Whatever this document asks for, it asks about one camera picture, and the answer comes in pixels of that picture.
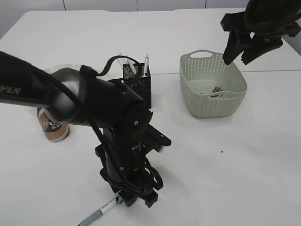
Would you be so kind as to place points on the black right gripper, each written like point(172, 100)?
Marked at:
point(268, 29)

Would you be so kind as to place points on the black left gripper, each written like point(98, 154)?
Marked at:
point(126, 168)

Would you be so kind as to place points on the blue grey ballpoint pen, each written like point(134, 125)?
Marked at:
point(100, 212)

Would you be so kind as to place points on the small paper ball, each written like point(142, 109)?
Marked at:
point(216, 90)

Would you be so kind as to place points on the grey grip white pen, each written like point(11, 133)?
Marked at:
point(145, 66)

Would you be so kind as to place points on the brown Nescafe coffee bottle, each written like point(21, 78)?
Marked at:
point(54, 131)

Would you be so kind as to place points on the beige grip white pen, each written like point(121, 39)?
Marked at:
point(131, 66)

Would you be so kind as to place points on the clear plastic ruler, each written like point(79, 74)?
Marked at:
point(122, 61)

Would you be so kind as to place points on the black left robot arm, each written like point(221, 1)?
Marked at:
point(119, 117)

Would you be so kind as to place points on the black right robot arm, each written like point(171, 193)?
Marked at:
point(272, 6)

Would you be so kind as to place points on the pale green plastic basket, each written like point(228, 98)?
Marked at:
point(199, 75)

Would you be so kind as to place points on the black mesh pen holder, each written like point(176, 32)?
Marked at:
point(142, 86)

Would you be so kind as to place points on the translucent green wavy plate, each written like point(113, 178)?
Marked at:
point(61, 66)

